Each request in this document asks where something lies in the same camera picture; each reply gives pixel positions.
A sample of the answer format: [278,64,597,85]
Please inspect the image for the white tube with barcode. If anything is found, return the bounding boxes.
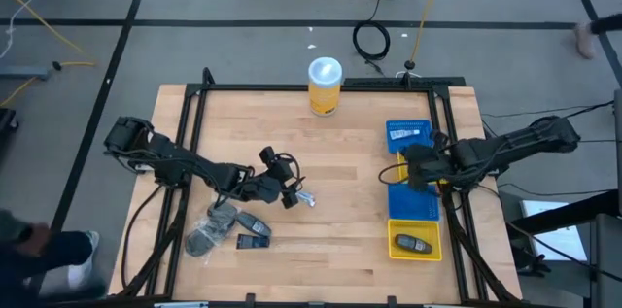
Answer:
[390,127,422,142]

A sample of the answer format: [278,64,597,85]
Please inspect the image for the blue plastic basket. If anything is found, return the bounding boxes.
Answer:
[387,182,441,222]
[386,119,433,154]

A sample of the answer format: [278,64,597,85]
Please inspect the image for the black diagonal beam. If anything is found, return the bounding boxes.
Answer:
[504,189,622,237]

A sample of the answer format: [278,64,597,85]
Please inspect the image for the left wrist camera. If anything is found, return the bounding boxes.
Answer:
[269,159,295,184]

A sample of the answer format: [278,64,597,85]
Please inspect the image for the white cable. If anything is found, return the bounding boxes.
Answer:
[0,0,67,59]

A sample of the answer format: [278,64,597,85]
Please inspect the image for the black cable coil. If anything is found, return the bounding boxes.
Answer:
[352,19,392,61]

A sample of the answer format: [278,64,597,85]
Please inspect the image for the yellow white disinfecting wipes canister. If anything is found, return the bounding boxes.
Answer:
[307,56,344,118]

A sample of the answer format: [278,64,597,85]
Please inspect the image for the black aluminium table frame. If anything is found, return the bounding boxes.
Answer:
[115,67,524,308]

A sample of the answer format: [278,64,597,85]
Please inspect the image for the black caster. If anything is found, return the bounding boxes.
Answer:
[0,107,19,134]

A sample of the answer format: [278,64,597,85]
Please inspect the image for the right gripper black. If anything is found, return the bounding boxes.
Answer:
[405,129,466,192]

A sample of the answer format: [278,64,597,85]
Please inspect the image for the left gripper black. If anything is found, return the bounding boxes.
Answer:
[237,146,300,211]

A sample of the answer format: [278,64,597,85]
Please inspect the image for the dark blue tube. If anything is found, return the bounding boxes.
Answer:
[236,233,271,250]

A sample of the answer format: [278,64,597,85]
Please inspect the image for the small white tube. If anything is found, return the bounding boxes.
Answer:
[295,190,318,208]

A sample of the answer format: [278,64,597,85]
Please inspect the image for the grey stand foot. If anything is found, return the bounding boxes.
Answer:
[0,63,52,81]

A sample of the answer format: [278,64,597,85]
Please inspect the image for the person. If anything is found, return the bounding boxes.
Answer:
[572,13,622,60]
[0,208,108,299]

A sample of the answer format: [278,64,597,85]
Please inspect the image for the white paper sheet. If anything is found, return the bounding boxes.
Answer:
[519,199,589,263]

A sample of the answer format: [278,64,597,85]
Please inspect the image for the yellow cable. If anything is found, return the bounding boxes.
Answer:
[409,0,451,64]
[0,0,98,108]

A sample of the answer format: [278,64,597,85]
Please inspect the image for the yellow plastic basket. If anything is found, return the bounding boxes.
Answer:
[387,219,443,261]
[397,152,448,186]

